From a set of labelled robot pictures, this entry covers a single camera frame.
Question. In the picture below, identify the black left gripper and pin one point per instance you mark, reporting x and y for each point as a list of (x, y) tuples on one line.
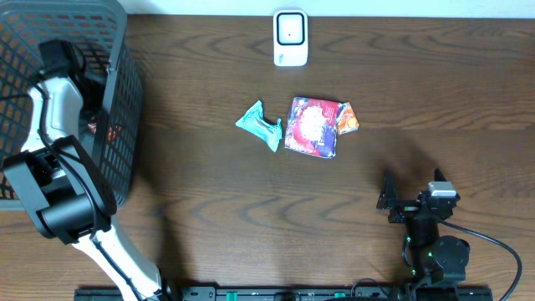
[(58, 58)]

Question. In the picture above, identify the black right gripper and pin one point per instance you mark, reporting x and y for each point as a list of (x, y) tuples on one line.
[(388, 200)]

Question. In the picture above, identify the orange tissue pack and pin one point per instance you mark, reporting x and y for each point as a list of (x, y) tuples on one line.
[(346, 119)]

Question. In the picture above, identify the brown orange candy bar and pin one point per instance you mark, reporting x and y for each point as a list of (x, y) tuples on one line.
[(92, 125)]

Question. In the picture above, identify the red purple snack bag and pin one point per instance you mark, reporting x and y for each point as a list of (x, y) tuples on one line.
[(312, 127)]

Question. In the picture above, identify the teal wrapper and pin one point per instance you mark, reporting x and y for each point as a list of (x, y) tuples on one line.
[(253, 121)]

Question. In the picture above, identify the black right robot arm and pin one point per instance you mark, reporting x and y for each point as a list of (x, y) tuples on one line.
[(435, 259)]

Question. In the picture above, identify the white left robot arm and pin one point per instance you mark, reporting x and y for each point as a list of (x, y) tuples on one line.
[(60, 187)]

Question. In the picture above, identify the white barcode scanner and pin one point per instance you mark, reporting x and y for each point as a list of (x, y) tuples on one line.
[(290, 38)]

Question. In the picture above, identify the dark grey plastic basket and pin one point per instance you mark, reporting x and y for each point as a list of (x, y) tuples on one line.
[(97, 29)]

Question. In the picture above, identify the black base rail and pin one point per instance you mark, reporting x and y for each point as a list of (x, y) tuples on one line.
[(204, 293)]

